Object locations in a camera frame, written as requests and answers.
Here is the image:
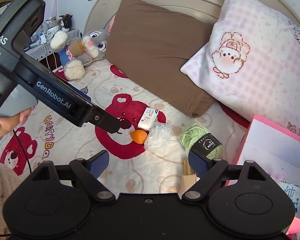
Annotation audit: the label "small black white figurine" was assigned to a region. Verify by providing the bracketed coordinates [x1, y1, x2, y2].
[60, 14, 72, 32]

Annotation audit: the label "clear plastic swab box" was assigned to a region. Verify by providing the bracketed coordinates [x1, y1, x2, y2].
[144, 121, 173, 155]

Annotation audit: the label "brown pillow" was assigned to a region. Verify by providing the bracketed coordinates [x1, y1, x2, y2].
[106, 0, 215, 118]

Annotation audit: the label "grey bunny plush toy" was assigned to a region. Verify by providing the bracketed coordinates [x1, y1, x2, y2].
[55, 26, 110, 81]

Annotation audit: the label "pink checked pillow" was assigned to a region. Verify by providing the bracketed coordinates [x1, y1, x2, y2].
[181, 0, 300, 136]

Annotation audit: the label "gold perfume bottle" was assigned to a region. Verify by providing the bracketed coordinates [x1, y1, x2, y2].
[181, 159, 199, 194]

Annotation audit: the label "blue white tissue packet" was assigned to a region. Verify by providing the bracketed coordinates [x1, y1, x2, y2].
[278, 179, 300, 214]

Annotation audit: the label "left hand pink nails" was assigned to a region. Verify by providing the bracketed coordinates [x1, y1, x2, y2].
[0, 108, 32, 139]

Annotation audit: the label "white tissue pack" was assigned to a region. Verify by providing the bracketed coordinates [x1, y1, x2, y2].
[138, 107, 159, 131]

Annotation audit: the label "white bear print blanket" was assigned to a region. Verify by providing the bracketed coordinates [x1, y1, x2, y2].
[0, 60, 249, 194]

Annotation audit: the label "cluttered bedside table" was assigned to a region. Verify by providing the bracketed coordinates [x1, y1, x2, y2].
[25, 16, 81, 61]

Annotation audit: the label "pink cardboard box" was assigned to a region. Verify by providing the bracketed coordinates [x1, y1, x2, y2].
[232, 115, 300, 239]

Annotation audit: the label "green yarn ball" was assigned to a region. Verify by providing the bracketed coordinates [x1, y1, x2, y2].
[180, 124, 223, 160]

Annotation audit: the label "beige fluffy sleeve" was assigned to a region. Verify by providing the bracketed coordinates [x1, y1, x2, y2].
[0, 163, 22, 235]

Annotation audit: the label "orange makeup sponge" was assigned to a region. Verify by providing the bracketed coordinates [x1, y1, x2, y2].
[130, 129, 148, 145]

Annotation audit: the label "black cable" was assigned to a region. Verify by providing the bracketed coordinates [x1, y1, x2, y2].
[0, 129, 33, 238]

